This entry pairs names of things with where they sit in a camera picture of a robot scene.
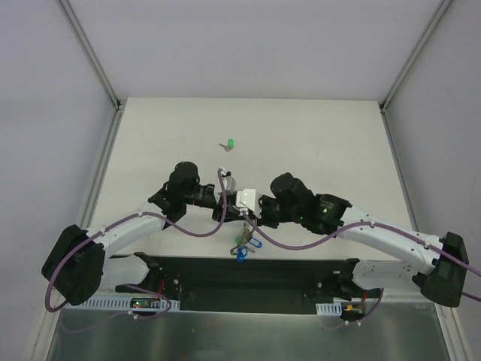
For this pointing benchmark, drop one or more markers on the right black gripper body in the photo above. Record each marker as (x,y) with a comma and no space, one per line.
(263,210)

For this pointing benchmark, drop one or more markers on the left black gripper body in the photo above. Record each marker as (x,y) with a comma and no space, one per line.
(219,211)

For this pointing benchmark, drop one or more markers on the metal key organizer ring disc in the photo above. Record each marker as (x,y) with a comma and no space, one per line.
(246,234)

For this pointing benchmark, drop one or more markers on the key with black tag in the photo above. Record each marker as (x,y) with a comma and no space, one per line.
(234,251)

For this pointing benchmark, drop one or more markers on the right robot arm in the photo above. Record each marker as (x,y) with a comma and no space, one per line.
(434,265)

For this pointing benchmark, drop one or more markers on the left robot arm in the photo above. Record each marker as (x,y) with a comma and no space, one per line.
(76,266)

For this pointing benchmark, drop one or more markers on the blue tag key bunch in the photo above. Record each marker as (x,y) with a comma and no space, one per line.
(253,244)

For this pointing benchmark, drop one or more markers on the key with green tag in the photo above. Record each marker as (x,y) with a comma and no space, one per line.
(228,146)

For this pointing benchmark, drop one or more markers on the blue tag with label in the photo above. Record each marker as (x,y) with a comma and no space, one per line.
(241,254)

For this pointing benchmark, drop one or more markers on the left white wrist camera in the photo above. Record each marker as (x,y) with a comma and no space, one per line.
(227,182)

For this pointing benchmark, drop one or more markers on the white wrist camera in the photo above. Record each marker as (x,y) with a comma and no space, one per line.
(248,200)
(227,182)

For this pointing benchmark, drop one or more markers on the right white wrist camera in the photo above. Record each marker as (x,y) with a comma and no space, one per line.
(248,200)

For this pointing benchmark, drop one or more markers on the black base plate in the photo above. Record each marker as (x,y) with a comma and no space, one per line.
(270,286)

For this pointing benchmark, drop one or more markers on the right white cable duct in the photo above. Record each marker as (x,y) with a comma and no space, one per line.
(329,309)

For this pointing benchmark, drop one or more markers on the white cable duct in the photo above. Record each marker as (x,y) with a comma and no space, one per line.
(329,309)
(126,303)

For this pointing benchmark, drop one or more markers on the left white cable duct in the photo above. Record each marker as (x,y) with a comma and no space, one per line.
(126,303)

